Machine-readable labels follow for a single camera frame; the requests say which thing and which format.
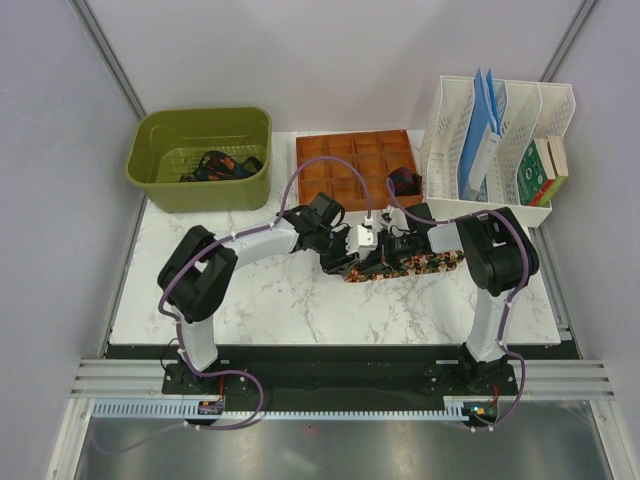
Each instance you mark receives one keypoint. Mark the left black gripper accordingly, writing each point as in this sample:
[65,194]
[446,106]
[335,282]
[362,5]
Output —
[343,262]

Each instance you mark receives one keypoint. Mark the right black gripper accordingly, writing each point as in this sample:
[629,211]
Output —
[384,239]

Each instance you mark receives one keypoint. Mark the colourful floral patterned tie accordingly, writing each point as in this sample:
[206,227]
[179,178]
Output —
[421,264]

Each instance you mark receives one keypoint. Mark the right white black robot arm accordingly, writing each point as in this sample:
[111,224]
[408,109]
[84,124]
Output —
[500,260]

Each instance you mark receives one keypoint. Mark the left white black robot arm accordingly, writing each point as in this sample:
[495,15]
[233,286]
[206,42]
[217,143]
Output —
[195,279]

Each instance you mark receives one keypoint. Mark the rolled dark red tie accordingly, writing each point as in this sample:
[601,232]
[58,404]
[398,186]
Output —
[405,182]

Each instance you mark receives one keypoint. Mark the orange compartment tray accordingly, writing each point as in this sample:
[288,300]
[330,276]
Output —
[367,159]

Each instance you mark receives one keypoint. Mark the white booklet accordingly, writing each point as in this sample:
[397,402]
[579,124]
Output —
[489,142]

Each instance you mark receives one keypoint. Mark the green book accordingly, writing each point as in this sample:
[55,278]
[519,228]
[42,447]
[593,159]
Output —
[536,179]

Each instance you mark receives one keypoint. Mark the blue folder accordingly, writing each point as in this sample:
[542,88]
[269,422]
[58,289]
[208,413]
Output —
[490,103]

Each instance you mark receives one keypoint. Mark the dark blue orange tie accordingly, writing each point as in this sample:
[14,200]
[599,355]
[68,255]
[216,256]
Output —
[215,165]

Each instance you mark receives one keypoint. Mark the beige paperback book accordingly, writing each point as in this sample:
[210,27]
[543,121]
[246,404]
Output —
[558,155]

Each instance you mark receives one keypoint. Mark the white plastic file organizer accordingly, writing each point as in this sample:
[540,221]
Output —
[534,110]

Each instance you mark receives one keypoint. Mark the olive green plastic bin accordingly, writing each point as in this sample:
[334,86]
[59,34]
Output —
[169,143]

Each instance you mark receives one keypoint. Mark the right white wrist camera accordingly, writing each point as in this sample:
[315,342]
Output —
[393,219]

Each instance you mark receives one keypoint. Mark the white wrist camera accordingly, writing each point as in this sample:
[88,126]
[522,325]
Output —
[361,240]
[393,219]

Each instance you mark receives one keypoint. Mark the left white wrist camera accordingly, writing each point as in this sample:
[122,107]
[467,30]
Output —
[361,240]

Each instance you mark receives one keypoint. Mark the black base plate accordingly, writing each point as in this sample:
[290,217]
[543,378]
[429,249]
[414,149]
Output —
[333,377]

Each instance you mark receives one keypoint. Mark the white slotted cable duct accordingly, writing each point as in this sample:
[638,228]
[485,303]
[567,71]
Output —
[205,410]

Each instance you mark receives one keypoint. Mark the aluminium frame rail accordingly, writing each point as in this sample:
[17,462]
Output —
[560,424]

